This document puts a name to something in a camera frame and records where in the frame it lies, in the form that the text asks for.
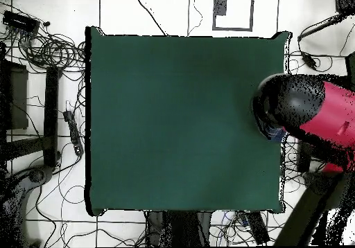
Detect blue denim jeans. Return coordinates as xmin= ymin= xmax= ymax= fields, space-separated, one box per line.
xmin=264 ymin=125 xmax=287 ymax=144

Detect dark green table cloth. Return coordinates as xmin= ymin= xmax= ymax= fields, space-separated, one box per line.
xmin=84 ymin=26 xmax=292 ymax=217

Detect black power strip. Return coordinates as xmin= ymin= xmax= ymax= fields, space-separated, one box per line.
xmin=243 ymin=211 xmax=270 ymax=245
xmin=62 ymin=109 xmax=85 ymax=157

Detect grey floor socket plate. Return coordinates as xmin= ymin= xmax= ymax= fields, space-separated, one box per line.
xmin=214 ymin=0 xmax=228 ymax=17

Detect grey tape square outline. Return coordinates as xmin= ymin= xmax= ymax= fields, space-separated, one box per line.
xmin=212 ymin=0 xmax=254 ymax=32

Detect grey stand leg round foot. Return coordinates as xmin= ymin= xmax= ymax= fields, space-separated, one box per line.
xmin=2 ymin=164 xmax=55 ymax=246
xmin=302 ymin=171 xmax=335 ymax=195

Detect black power adapter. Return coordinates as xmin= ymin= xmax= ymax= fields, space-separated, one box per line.
xmin=300 ymin=51 xmax=318 ymax=69

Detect black hub box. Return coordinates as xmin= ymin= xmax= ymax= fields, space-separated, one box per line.
xmin=1 ymin=10 xmax=42 ymax=35

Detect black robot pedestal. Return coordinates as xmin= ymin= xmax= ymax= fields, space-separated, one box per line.
xmin=145 ymin=210 xmax=213 ymax=247

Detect long black floor cable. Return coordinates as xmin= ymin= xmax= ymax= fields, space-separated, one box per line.
xmin=135 ymin=0 xmax=169 ymax=37

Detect coiled black cable bundle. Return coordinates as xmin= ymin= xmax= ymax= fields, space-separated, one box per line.
xmin=16 ymin=31 xmax=87 ymax=74

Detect thick black cable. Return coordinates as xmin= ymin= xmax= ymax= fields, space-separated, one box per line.
xmin=297 ymin=13 xmax=347 ymax=42

